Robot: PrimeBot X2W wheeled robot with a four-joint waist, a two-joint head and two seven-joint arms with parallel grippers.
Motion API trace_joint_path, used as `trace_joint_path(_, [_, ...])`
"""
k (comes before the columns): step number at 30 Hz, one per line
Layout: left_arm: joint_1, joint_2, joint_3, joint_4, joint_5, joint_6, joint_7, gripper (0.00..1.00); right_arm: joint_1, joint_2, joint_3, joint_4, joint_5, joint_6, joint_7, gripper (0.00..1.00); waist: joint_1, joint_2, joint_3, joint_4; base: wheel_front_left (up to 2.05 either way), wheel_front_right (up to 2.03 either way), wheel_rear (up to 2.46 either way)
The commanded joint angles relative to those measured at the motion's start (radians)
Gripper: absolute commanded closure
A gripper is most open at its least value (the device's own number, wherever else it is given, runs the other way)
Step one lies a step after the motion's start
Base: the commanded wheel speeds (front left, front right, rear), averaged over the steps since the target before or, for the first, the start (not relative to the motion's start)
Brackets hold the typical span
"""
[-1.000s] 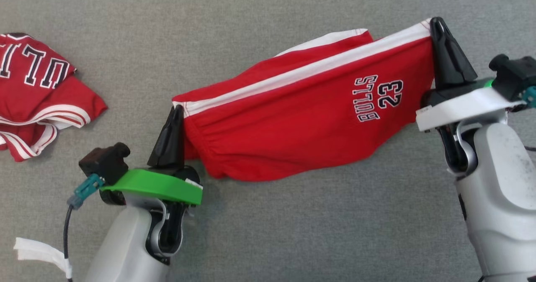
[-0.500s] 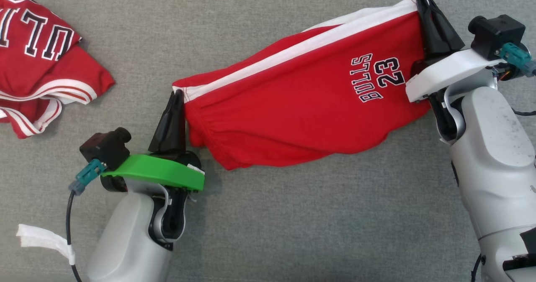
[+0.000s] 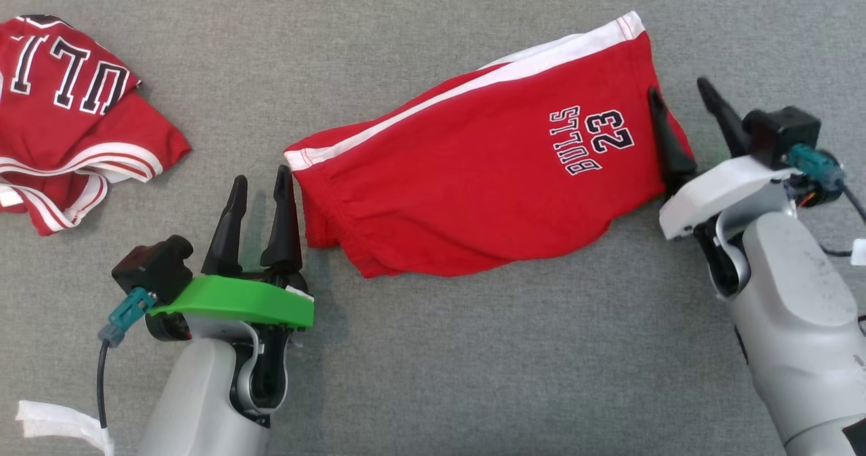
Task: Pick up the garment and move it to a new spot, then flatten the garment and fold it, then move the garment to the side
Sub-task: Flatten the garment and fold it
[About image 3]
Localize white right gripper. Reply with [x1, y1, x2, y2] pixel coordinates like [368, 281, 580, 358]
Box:
[647, 76, 846, 242]

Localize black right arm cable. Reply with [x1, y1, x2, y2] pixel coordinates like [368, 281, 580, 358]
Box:
[787, 143, 866, 259]

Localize red Bulls jersey white trim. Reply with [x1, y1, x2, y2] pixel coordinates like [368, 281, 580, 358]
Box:
[0, 14, 192, 237]

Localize white left cable label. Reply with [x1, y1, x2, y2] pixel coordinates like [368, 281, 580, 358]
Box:
[15, 399, 116, 456]

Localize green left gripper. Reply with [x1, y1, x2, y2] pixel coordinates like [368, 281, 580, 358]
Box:
[144, 164, 316, 343]

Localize red Bulls 23 shorts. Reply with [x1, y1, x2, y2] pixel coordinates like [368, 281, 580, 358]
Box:
[283, 11, 696, 279]

